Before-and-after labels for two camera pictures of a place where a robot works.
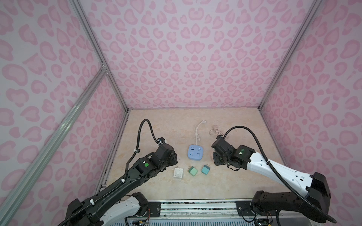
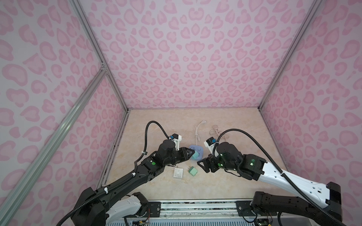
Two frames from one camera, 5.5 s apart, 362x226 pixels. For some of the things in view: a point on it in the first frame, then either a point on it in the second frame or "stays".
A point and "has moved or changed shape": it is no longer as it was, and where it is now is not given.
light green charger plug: [192, 171] stays
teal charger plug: [205, 169] has moved or changed shape
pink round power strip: [215, 131] stays
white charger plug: [178, 172] stays
